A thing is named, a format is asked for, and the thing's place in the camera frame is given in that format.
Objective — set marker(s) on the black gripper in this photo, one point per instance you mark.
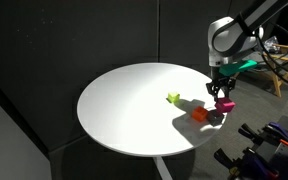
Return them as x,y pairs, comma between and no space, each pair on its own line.
219,76

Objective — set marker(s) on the pink toy block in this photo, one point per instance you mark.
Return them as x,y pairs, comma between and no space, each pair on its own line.
224,105

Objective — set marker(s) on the grey toy block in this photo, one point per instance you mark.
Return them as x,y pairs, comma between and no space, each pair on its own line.
214,117

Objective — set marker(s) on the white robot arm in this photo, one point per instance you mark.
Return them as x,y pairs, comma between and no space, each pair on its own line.
234,36

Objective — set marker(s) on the orange toy block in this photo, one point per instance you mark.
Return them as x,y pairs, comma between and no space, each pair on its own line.
199,113

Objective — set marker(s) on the yellow-green toy block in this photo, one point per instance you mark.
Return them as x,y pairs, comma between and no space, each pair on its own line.
173,97

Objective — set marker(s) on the wooden chair grey cushion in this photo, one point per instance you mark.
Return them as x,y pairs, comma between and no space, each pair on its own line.
279,80

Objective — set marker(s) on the clear plastic bag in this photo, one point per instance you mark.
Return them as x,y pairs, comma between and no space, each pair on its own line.
270,45

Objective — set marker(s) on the purple black spring clamp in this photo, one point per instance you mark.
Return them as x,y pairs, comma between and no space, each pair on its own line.
250,163
270,133

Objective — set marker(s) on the black platform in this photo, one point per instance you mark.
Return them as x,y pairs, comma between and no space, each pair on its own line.
285,121

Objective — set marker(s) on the white table base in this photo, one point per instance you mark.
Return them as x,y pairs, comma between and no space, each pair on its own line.
162,170

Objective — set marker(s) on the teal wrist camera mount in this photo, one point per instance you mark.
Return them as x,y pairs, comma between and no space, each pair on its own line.
239,67

